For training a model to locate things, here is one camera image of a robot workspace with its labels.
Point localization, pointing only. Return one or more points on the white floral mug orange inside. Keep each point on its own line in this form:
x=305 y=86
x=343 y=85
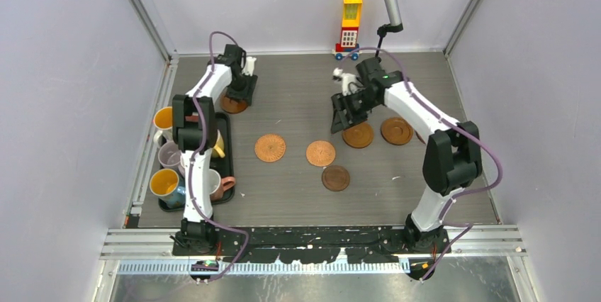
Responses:
x=163 y=122

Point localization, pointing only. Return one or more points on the white mug yellow handle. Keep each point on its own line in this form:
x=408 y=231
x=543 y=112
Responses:
x=219 y=146

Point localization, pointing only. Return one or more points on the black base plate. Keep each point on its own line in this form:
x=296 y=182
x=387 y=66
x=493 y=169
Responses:
x=305 y=243

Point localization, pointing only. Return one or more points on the brown wooden coaster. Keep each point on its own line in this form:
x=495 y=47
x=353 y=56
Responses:
x=359 y=136
x=232 y=106
x=396 y=131

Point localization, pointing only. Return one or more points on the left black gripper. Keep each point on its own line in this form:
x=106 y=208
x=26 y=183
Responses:
x=248 y=94

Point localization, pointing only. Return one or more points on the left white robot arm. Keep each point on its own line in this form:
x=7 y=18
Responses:
x=195 y=131

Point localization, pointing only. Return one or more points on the blue mug orange inside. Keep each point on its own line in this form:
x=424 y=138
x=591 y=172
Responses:
x=169 y=187

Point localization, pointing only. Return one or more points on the lilac mug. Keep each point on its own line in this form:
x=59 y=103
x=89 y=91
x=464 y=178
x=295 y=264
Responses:
x=169 y=155

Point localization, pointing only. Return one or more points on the aluminium front rail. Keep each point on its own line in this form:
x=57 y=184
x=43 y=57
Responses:
x=150 y=251

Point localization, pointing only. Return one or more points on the black tripod microphone stand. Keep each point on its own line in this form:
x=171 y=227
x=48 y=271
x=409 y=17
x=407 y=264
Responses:
x=382 y=32

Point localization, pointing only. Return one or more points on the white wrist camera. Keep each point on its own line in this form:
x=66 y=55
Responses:
x=349 y=82
x=249 y=65

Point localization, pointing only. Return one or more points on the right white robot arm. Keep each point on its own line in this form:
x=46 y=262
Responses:
x=452 y=157

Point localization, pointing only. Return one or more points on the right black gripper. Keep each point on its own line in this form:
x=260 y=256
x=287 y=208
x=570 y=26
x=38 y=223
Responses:
x=341 y=120

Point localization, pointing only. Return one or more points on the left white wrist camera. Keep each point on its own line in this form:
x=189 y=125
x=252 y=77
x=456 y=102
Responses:
x=249 y=65

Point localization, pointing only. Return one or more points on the woven rattan coaster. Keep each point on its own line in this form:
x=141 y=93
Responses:
x=270 y=148
x=320 y=153

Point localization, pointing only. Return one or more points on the dark walnut coaster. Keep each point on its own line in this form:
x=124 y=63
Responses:
x=335 y=178

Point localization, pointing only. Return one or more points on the white mug terracotta handle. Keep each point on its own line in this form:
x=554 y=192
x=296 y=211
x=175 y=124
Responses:
x=219 y=185

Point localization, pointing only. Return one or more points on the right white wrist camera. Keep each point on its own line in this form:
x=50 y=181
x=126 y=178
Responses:
x=349 y=82

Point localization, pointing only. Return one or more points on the black plastic tray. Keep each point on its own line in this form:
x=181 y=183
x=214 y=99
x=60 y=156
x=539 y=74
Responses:
x=224 y=165

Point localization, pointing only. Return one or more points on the toy block tower on wheels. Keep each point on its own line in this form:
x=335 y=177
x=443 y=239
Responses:
x=348 y=37

